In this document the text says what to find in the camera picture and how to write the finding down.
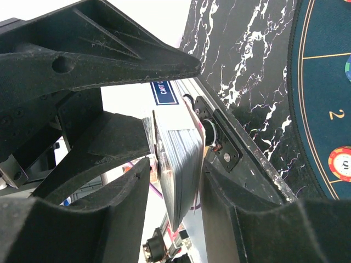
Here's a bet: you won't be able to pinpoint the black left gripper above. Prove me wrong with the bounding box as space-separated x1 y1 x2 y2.
1 88 150 204

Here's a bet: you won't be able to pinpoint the deck of playing cards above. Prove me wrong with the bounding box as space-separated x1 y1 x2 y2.
152 109 206 233

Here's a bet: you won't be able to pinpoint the round blue poker mat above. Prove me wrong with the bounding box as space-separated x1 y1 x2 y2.
287 1 350 199

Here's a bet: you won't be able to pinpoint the orange poker chip stack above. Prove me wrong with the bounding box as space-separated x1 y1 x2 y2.
328 146 351 182

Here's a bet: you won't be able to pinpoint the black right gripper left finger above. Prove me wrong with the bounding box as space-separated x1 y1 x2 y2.
1 157 150 262

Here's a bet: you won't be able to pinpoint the green chips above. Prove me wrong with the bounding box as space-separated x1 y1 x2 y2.
344 55 351 81

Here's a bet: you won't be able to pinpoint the blue playing card box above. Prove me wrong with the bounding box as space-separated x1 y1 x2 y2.
140 81 197 131

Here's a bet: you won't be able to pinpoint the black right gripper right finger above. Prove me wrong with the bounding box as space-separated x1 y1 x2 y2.
200 162 350 262

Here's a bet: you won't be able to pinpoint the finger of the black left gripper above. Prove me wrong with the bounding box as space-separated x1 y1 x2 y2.
1 1 201 110

